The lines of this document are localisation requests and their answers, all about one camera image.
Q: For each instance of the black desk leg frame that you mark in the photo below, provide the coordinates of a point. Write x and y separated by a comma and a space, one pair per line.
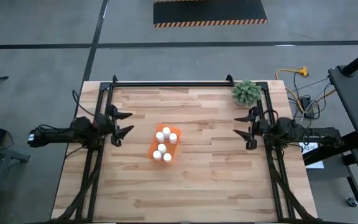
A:
328, 154

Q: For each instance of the potted green succulent plant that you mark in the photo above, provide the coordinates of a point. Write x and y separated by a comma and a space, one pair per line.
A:
246, 92

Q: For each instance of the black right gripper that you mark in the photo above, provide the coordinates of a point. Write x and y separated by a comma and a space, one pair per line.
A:
261, 129

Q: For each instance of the black caster wheel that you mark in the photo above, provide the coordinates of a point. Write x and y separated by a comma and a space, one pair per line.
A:
352, 202

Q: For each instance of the grey metal cart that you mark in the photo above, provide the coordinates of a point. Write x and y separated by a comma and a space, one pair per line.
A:
11, 154

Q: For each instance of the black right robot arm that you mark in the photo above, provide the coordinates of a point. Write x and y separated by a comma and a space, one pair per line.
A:
319, 133

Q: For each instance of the black power strip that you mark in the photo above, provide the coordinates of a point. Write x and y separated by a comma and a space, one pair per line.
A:
307, 104

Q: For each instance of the orange translucent plastic basket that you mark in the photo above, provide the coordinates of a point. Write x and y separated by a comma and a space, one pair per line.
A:
172, 150

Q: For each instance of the black hazard-striped floor mat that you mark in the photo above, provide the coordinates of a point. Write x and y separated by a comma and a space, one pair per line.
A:
210, 11

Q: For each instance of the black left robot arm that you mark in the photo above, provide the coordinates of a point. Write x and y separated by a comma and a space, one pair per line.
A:
61, 135

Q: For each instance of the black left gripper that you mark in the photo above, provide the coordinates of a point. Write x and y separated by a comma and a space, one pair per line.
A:
106, 124

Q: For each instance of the black metal rig frame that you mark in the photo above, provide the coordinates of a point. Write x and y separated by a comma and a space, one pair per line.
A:
172, 84

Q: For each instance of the white paper sheet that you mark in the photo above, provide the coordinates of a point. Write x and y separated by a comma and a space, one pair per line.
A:
311, 150

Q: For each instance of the white pill bottle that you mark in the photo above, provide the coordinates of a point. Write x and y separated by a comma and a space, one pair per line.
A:
167, 157
173, 138
162, 148
159, 137
156, 155
166, 132

